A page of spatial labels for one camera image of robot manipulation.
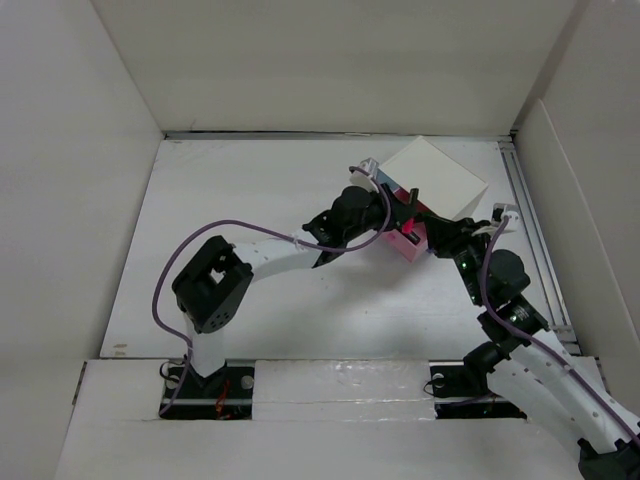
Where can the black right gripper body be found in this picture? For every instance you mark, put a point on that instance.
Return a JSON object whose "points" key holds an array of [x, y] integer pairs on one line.
{"points": [[468, 261]]}

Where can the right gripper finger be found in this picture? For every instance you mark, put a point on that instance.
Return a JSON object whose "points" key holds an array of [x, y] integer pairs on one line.
{"points": [[467, 228], [442, 234]]}

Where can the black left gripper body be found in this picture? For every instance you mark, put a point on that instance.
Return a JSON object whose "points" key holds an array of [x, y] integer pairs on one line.
{"points": [[374, 217]]}

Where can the light blue drawer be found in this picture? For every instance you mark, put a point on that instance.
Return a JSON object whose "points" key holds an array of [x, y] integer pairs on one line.
{"points": [[383, 178]]}

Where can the black pink highlighter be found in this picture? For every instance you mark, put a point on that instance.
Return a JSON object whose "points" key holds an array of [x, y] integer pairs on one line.
{"points": [[412, 202]]}

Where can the pink drawer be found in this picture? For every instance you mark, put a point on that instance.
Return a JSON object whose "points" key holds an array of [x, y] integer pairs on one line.
{"points": [[394, 237]]}

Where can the small black object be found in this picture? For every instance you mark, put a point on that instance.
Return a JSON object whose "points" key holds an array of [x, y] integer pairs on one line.
{"points": [[414, 238]]}

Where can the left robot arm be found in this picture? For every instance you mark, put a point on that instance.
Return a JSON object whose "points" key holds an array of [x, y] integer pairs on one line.
{"points": [[212, 285]]}

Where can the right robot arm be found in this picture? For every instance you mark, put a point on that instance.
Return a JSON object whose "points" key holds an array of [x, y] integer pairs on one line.
{"points": [[523, 361]]}

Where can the white drawer cabinet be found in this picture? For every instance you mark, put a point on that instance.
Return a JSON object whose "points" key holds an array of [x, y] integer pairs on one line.
{"points": [[445, 187]]}

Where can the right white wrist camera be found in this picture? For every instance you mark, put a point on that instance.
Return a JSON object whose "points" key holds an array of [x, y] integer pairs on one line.
{"points": [[506, 212]]}

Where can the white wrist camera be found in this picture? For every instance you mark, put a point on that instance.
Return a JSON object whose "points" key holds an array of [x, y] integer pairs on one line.
{"points": [[506, 212], [365, 174]]}

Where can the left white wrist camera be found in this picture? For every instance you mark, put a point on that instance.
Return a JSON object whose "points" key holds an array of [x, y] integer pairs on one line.
{"points": [[365, 174]]}

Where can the aluminium rail right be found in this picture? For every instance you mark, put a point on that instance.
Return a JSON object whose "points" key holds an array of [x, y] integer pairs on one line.
{"points": [[545, 271]]}

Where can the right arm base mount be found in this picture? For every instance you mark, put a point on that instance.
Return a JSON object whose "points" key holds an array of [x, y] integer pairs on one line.
{"points": [[460, 389]]}

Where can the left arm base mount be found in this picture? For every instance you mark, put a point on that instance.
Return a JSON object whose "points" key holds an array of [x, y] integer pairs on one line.
{"points": [[225, 396]]}

